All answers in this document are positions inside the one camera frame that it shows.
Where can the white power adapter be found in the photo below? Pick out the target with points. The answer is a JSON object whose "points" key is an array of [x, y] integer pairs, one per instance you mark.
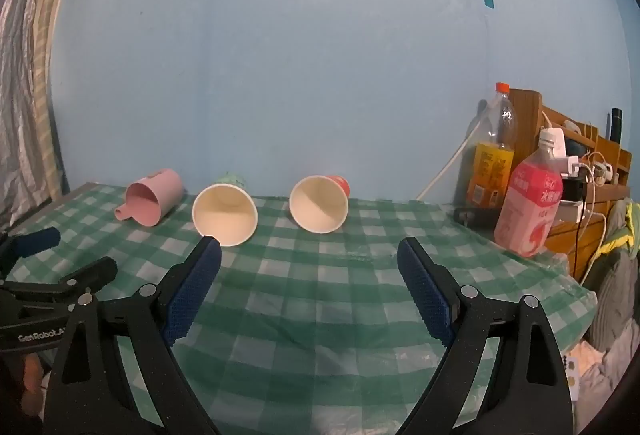
{"points": [[562, 155]]}

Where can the small white box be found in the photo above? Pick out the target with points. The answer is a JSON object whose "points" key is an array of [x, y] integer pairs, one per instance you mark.
{"points": [[571, 377]]}

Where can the green checkered tablecloth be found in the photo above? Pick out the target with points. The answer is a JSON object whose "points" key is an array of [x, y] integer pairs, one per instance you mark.
{"points": [[320, 305]]}

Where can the pink plastic mug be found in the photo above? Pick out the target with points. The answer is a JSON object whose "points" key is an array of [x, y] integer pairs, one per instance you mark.
{"points": [[152, 195]]}

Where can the wooden desk organizer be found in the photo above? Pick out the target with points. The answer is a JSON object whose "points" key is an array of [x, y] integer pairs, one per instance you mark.
{"points": [[607, 195]]}

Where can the grey curtain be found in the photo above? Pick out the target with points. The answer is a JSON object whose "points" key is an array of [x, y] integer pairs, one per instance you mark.
{"points": [[22, 90]]}

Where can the pile of clothes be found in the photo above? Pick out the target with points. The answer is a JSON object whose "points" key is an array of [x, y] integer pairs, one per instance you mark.
{"points": [[617, 305]]}

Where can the teal wall sticker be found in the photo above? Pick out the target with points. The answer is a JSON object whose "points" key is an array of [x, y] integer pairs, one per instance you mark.
{"points": [[489, 1]]}

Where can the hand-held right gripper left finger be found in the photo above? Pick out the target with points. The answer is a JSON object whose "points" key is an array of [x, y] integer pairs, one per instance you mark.
{"points": [[194, 287]]}

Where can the orange soda bottle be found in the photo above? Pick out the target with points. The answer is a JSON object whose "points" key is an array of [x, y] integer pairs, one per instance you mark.
{"points": [[492, 165]]}

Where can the green paper cup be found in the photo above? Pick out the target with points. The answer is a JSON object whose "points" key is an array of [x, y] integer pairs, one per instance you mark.
{"points": [[225, 215]]}

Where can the black charger plug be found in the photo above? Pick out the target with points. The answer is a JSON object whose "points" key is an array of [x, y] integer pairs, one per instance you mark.
{"points": [[574, 191]]}

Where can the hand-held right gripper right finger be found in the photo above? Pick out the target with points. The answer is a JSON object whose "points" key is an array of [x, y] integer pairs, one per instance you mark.
{"points": [[426, 287]]}

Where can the person's left hand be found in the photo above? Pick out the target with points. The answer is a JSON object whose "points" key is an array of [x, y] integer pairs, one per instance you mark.
{"points": [[33, 375]]}

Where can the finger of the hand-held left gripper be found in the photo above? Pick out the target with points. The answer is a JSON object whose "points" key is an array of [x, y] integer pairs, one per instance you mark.
{"points": [[92, 272], [37, 239]]}

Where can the red paper cup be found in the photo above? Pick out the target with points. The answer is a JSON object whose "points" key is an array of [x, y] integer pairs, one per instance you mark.
{"points": [[317, 205]]}

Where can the black cylinder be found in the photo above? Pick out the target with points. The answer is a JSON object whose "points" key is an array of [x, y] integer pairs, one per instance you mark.
{"points": [[615, 125]]}

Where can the pink drink bottle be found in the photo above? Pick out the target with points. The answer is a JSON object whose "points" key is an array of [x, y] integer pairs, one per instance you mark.
{"points": [[527, 210]]}

